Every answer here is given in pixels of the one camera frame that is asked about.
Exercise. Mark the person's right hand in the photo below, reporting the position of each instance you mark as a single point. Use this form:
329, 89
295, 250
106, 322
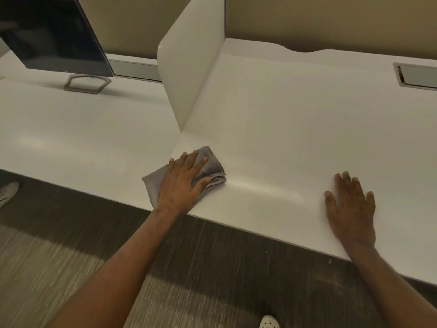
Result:
353, 218

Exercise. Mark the person's left hand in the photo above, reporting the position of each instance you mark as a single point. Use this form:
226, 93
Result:
177, 187

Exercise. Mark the person's left thumb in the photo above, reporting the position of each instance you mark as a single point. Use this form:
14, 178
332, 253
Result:
203, 183

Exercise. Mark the person's left middle finger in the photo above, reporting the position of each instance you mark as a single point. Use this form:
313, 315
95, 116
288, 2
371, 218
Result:
192, 159

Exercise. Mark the person's right little finger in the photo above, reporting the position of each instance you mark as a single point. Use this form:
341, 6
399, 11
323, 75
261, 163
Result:
371, 203

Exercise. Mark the person's right thumb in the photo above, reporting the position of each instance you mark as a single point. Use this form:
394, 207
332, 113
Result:
330, 203

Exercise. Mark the person's right middle finger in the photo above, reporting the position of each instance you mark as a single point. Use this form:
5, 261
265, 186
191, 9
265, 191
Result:
349, 185

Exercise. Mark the person's left little finger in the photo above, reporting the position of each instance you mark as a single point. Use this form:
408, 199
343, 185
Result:
171, 164

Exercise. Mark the grey cleaning cloth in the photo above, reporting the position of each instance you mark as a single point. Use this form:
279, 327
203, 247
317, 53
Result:
211, 167

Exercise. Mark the person's right forearm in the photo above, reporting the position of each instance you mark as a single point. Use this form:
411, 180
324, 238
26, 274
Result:
392, 286

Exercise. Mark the person's left forearm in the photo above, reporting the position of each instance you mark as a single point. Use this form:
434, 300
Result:
119, 269

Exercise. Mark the white desk divider panel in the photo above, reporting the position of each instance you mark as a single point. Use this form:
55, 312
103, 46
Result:
191, 64

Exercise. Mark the silver monitor stand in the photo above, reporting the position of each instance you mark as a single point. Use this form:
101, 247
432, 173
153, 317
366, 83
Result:
87, 86

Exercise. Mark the white perforated clog shoe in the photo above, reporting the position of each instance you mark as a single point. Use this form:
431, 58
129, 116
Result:
269, 322

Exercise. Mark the white sneaker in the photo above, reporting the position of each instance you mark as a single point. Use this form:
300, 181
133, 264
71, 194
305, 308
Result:
7, 193

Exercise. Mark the black computer monitor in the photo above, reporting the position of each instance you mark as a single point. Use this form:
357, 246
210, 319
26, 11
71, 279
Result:
51, 30

